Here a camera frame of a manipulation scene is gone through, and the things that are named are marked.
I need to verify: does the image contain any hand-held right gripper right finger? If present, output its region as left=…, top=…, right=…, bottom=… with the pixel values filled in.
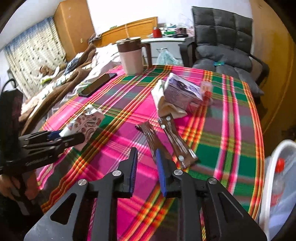
left=155, top=149, right=266, bottom=241

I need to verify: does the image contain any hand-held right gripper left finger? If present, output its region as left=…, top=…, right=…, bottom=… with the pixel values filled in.
left=23, top=147, right=139, bottom=241

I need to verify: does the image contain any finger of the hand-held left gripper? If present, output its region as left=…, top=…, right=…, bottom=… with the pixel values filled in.
left=22, top=133, right=86, bottom=154
left=18, top=130, right=63, bottom=144

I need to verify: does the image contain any brown snack wrapper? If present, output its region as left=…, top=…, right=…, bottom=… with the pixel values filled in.
left=135, top=122, right=160, bottom=163
left=157, top=115, right=199, bottom=169

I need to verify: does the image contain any beige paper bag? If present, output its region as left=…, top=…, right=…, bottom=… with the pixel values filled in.
left=151, top=80, right=188, bottom=120

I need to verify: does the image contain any purple white cardboard box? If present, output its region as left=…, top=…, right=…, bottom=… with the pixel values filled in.
left=163, top=72, right=204, bottom=109

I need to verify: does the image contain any small pink bottle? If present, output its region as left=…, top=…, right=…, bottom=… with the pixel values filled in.
left=200, top=80, right=214, bottom=102

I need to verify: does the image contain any white bin with plastic liner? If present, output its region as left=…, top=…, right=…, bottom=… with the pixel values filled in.
left=258, top=139, right=296, bottom=241

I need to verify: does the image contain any clear plastic bottle red label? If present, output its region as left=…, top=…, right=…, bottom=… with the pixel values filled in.
left=269, top=159, right=292, bottom=209

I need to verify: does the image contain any person's left hand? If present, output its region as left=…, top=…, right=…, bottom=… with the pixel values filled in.
left=0, top=174, right=38, bottom=204

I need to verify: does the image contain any brown blanket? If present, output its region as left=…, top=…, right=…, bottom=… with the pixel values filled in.
left=18, top=43, right=97, bottom=135

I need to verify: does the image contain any striped cloth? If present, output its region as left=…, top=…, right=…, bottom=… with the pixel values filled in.
left=40, top=70, right=79, bottom=91

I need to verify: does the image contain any brown plush toy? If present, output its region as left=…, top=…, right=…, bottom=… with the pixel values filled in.
left=38, top=65, right=56, bottom=77

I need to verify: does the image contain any black phone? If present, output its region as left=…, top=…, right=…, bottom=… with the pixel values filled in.
left=78, top=73, right=117, bottom=97

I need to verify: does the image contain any pink green plaid tablecloth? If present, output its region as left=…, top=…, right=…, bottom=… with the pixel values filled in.
left=36, top=65, right=265, bottom=241

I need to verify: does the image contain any patterned curtain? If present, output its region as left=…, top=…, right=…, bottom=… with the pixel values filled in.
left=3, top=16, right=67, bottom=93

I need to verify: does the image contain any blue plaid cloth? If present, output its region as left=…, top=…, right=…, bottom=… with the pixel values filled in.
left=63, top=57, right=80, bottom=75

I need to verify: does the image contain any white bedsheet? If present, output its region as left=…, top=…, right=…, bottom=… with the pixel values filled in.
left=76, top=44, right=125, bottom=93

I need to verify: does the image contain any pink brown pitcher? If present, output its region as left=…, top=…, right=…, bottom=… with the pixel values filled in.
left=116, top=37, right=152, bottom=76

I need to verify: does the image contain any orange wooden wardrobe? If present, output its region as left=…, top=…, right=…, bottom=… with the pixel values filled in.
left=54, top=0, right=95, bottom=62

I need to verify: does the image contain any pale green plastic bag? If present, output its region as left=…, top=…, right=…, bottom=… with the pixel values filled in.
left=156, top=47, right=183, bottom=66

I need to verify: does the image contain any white nightstand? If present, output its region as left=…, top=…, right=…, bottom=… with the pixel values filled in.
left=141, top=36, right=195, bottom=66

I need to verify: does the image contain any wooden headboard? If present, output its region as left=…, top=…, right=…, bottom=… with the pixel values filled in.
left=96, top=16, right=159, bottom=48

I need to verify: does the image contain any yellow wooden closet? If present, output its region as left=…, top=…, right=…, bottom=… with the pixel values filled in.
left=248, top=0, right=296, bottom=139

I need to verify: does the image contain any grey cushioned chair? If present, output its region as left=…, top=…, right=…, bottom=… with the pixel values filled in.
left=179, top=6, right=270, bottom=96

